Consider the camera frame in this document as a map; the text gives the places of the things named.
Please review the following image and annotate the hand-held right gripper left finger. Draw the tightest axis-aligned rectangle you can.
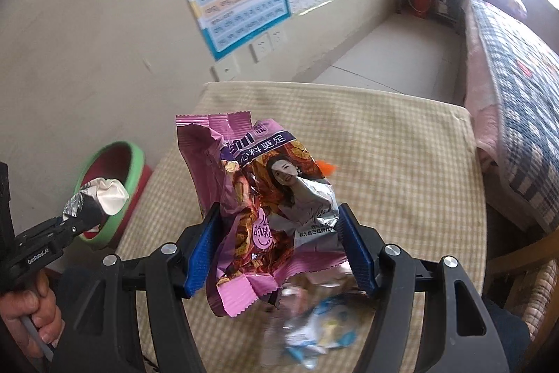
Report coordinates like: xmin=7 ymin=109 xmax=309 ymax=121
xmin=50 ymin=202 xmax=223 ymax=373

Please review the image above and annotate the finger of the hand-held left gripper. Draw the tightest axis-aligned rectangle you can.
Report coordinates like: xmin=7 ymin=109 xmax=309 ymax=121
xmin=15 ymin=216 xmax=73 ymax=247
xmin=55 ymin=219 xmax=106 ymax=251

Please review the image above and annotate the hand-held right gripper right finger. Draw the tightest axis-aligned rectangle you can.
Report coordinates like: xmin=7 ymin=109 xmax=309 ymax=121
xmin=336 ymin=202 xmax=509 ymax=373

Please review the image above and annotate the silver foil wrapper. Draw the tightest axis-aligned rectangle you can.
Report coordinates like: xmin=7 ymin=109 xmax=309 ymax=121
xmin=63 ymin=177 xmax=130 ymax=232

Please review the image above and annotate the purple snack wrapper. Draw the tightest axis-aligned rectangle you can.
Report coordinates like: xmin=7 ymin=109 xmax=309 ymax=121
xmin=175 ymin=112 xmax=347 ymax=318

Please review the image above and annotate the red bin with green rim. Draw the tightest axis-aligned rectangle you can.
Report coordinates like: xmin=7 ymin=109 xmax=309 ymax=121
xmin=72 ymin=141 xmax=153 ymax=250

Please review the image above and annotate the person's left hand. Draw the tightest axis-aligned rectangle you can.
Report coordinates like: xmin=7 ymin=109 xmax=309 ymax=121
xmin=0 ymin=269 xmax=64 ymax=350

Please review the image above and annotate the crumpled blue white wrapper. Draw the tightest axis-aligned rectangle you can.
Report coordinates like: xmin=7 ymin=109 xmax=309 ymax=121
xmin=266 ymin=294 xmax=373 ymax=369

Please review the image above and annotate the wooden chair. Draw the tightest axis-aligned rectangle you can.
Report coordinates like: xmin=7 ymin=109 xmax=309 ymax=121
xmin=485 ymin=239 xmax=559 ymax=313

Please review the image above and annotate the person's leg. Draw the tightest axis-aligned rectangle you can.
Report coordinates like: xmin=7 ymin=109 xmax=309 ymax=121
xmin=482 ymin=296 xmax=532 ymax=373

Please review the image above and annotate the checked chair cushion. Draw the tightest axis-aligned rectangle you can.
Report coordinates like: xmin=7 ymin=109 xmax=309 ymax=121
xmin=522 ymin=268 xmax=559 ymax=336

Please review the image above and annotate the bed with checked quilt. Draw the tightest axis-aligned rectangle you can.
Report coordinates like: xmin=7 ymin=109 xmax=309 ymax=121
xmin=463 ymin=0 xmax=559 ymax=235

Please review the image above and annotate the white wall socket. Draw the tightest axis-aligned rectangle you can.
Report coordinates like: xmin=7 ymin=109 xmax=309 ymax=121
xmin=267 ymin=28 xmax=287 ymax=53
xmin=250 ymin=36 xmax=274 ymax=64
xmin=212 ymin=60 xmax=241 ymax=82

